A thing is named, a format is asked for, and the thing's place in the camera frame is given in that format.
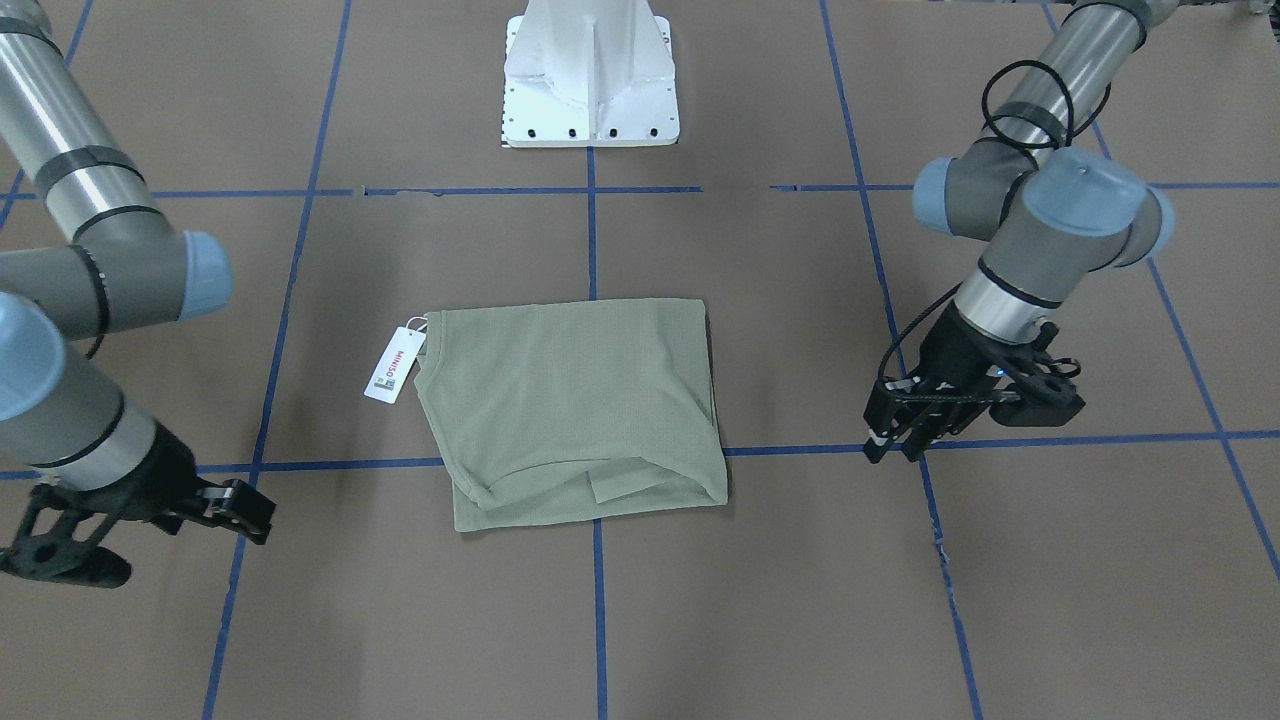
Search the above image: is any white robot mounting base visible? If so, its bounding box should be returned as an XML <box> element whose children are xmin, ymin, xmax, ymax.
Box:
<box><xmin>500</xmin><ymin>1</ymin><xmax>681</xmax><ymax>149</ymax></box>

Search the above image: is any white shirt hang tag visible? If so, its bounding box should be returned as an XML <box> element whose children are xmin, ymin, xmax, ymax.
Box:
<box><xmin>364</xmin><ymin>316</ymin><xmax>430</xmax><ymax>404</ymax></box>

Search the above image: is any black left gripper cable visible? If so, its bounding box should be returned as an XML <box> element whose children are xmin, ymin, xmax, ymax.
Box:
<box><xmin>878</xmin><ymin>60</ymin><xmax>1114</xmax><ymax>401</ymax></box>

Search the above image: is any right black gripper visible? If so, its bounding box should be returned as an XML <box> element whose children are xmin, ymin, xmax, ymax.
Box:
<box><xmin>1</xmin><ymin>425</ymin><xmax>276</xmax><ymax>589</ymax></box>

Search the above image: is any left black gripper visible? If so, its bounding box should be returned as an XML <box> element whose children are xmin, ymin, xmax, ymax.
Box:
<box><xmin>863</xmin><ymin>302</ymin><xmax>1085</xmax><ymax>464</ymax></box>

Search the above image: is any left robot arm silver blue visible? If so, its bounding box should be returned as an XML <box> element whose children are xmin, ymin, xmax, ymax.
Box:
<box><xmin>863</xmin><ymin>1</ymin><xmax>1178</xmax><ymax>462</ymax></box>

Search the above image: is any olive green long-sleeve shirt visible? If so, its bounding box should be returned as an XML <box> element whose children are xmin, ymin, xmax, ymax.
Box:
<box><xmin>415</xmin><ymin>299</ymin><xmax>730</xmax><ymax>533</ymax></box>

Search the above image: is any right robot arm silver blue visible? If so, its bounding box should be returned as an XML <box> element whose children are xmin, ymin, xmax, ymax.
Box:
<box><xmin>1</xmin><ymin>1</ymin><xmax>276</xmax><ymax>589</ymax></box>

